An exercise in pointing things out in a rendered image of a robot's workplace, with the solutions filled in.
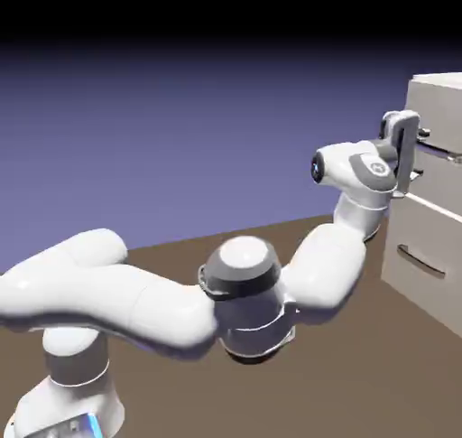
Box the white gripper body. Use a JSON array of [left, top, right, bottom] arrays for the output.
[[392, 109, 421, 198]]

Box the beige drawer front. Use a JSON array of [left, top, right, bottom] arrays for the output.
[[389, 79, 462, 226], [381, 194, 462, 339]]

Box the beige cabinet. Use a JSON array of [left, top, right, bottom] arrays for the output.
[[381, 71, 462, 339]]

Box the grey curved drawer handle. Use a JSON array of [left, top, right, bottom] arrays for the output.
[[395, 244, 448, 281], [414, 138, 462, 164]]

